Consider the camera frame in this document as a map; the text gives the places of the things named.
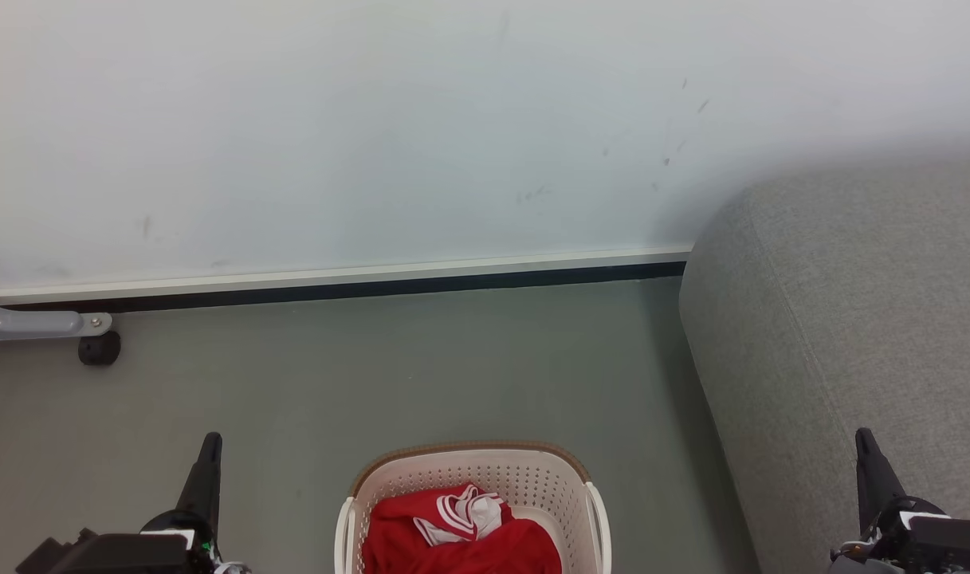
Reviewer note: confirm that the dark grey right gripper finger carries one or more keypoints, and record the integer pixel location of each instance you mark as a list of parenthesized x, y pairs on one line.
[(873, 478)]

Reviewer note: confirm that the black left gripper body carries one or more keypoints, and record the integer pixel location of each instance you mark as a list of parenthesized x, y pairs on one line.
[(126, 554)]

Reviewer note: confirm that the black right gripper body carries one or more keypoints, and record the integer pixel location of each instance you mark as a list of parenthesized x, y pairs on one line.
[(931, 542)]

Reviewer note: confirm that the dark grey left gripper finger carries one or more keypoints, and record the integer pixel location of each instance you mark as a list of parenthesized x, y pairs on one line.
[(204, 482)]

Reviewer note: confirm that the red and white garment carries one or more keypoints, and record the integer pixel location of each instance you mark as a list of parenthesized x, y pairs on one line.
[(469, 550)]

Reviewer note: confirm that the grey fabric sofa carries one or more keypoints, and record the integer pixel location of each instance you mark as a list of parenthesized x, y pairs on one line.
[(867, 319)]

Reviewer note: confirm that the black caster wheel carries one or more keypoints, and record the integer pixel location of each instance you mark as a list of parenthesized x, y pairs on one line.
[(100, 349)]

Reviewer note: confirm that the white and black skirting board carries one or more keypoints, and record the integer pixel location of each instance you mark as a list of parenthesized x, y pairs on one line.
[(333, 283)]

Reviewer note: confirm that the white perforated laundry basket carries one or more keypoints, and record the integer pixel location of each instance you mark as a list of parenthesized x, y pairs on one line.
[(532, 478)]

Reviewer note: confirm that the grey metal frame leg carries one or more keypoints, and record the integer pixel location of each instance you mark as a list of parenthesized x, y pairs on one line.
[(30, 323)]

